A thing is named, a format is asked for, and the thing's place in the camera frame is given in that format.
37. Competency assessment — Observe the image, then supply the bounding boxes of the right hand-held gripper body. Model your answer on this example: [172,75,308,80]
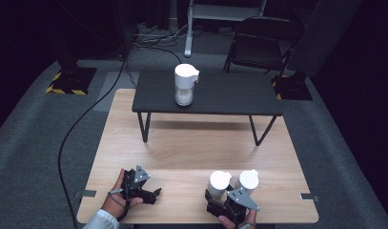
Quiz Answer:
[207,187,260,220]

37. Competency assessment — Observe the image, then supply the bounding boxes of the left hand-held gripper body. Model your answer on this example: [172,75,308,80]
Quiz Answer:
[121,163,151,200]

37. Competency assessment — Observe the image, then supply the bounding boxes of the brown-filled jar with white lid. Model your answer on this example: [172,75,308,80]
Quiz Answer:
[207,170,233,203]
[234,168,260,196]

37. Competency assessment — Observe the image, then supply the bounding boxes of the black shelf with metal legs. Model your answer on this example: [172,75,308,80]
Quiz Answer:
[132,69,284,147]

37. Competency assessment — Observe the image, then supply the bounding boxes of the white-filled jar with white lid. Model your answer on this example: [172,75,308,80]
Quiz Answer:
[174,63,200,107]

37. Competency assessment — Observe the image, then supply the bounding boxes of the person's right hand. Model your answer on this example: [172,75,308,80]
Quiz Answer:
[217,209,258,229]

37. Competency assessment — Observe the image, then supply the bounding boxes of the person's left hand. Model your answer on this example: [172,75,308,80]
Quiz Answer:
[100,168,145,220]

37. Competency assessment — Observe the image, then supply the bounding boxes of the black stand base striped edge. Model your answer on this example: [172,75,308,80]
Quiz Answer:
[271,71,314,101]
[45,66,98,95]

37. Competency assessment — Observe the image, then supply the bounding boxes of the black folding chair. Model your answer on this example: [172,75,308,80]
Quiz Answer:
[223,15,307,77]

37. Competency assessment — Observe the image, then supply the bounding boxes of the white metal stand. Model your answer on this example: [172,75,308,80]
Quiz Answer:
[183,0,269,59]

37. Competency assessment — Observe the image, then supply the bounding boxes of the grey panel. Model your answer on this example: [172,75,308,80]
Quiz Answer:
[286,0,364,79]

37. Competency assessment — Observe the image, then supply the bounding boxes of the long black floor cable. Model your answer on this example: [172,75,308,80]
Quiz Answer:
[57,47,133,229]

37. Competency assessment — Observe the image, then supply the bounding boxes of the tangle of cables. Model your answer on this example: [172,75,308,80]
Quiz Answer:
[131,22,190,49]

